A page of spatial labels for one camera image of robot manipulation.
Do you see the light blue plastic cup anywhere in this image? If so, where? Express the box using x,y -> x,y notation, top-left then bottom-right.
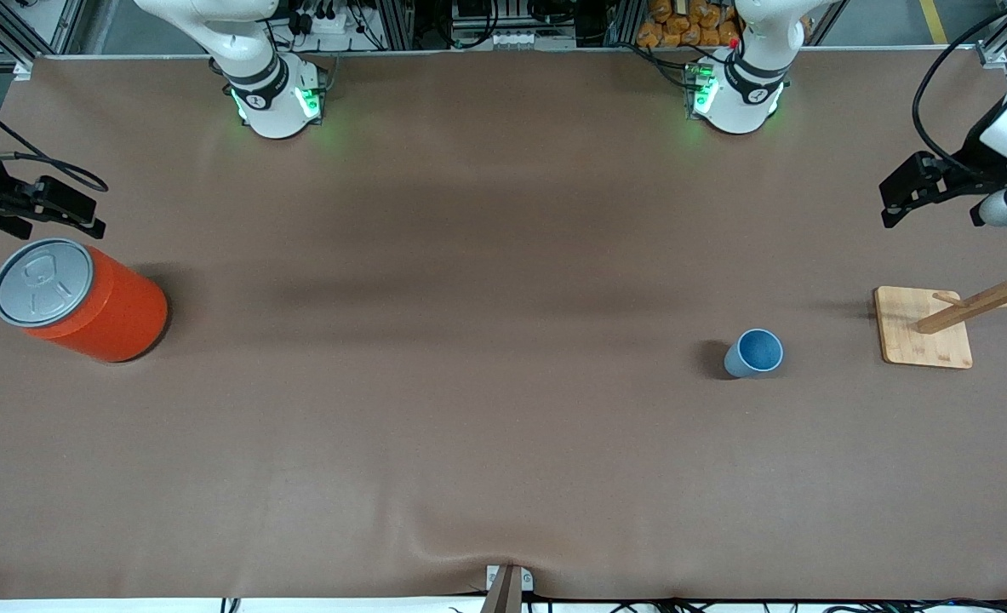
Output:
723,329 -> 785,380

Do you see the wooden cup rack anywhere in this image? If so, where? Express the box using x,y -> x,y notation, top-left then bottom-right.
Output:
873,228 -> 1007,370

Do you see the orange can with grey lid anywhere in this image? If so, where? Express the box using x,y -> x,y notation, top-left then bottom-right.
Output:
0,237 -> 169,364

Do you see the orange snack packet pile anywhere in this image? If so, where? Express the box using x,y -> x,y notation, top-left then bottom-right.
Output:
637,0 -> 744,49

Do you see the white power strip with plugs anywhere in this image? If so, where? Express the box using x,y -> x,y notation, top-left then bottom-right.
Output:
295,7 -> 359,37

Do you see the brown table mat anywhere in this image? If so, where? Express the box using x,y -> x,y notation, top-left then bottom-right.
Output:
0,47 -> 1007,601

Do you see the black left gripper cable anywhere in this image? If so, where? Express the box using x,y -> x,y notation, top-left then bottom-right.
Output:
912,0 -> 1007,175

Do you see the metal table clamp bracket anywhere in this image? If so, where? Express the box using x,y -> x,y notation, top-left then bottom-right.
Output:
479,564 -> 535,613

